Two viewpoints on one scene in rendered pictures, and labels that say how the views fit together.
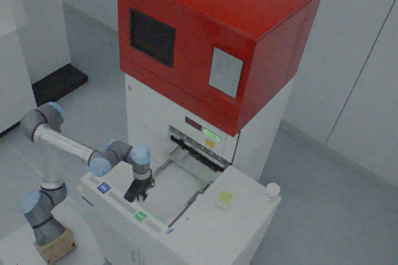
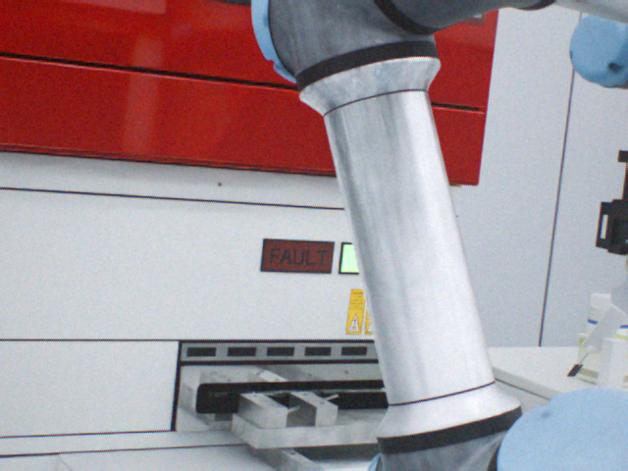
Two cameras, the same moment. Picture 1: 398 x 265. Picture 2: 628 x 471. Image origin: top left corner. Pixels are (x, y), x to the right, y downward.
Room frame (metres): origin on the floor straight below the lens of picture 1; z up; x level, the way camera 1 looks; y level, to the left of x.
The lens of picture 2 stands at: (0.64, 1.57, 1.31)
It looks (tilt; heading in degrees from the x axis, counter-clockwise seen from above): 6 degrees down; 300
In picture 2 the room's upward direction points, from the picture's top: 6 degrees clockwise
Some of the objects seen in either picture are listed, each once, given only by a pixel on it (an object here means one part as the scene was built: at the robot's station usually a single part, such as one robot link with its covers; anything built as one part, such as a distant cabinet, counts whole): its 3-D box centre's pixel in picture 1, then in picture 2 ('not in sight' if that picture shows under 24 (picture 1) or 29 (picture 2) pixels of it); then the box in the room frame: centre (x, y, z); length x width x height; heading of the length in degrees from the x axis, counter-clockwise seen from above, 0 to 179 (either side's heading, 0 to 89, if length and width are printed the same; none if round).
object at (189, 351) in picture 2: (197, 144); (317, 350); (1.50, 0.00, 0.96); 0.44 x 0.01 x 0.02; 60
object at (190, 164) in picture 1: (192, 165); (356, 426); (1.42, 0.02, 0.87); 0.36 x 0.08 x 0.03; 60
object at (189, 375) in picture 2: (196, 152); (314, 394); (1.50, 0.01, 0.89); 0.44 x 0.02 x 0.10; 60
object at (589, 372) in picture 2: (224, 200); (610, 359); (1.12, -0.17, 1.00); 0.07 x 0.07 x 0.07; 68
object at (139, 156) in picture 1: (139, 158); not in sight; (0.98, 0.23, 1.41); 0.09 x 0.08 x 0.11; 73
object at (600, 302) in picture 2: (271, 193); (608, 325); (1.19, -0.42, 1.01); 0.07 x 0.07 x 0.10
